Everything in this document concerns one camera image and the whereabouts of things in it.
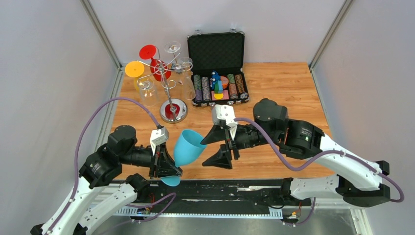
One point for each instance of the clear wide ribbed glass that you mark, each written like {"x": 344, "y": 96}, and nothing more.
{"x": 147, "y": 91}

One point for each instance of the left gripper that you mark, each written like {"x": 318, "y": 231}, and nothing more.
{"x": 163, "y": 163}

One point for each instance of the clear glass at rack back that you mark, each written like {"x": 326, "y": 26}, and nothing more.
{"x": 173, "y": 48}

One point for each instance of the clear champagne flute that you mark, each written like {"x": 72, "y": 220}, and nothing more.
{"x": 186, "y": 64}

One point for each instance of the black poker chip case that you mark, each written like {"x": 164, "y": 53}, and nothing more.
{"x": 221, "y": 52}

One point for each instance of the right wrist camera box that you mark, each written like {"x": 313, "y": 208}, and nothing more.
{"x": 225, "y": 113}

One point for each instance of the yellow plastic wine glass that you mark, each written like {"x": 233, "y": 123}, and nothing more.
{"x": 135, "y": 70}

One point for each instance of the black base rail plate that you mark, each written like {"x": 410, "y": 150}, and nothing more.
{"x": 224, "y": 197}

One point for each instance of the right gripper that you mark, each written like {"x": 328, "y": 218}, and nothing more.
{"x": 221, "y": 158}

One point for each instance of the chrome wine glass rack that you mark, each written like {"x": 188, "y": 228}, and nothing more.
{"x": 174, "y": 109}

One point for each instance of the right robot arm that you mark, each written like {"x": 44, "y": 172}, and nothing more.
{"x": 298, "y": 143}

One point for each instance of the blue toy car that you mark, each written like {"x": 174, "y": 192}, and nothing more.
{"x": 215, "y": 77}

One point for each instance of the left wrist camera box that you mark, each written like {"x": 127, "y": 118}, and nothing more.
{"x": 159, "y": 136}

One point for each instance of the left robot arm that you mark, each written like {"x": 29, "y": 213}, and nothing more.
{"x": 74, "y": 217}

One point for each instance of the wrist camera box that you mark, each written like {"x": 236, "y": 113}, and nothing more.
{"x": 159, "y": 136}
{"x": 225, "y": 113}

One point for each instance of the green blue block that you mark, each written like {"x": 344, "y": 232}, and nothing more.
{"x": 217, "y": 87}

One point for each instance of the blue plastic wine glass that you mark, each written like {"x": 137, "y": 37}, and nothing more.
{"x": 188, "y": 149}

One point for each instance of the red plastic wine glass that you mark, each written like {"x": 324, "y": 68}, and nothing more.
{"x": 148, "y": 52}

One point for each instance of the pink block with yellow disc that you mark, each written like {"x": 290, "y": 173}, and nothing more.
{"x": 222, "y": 96}

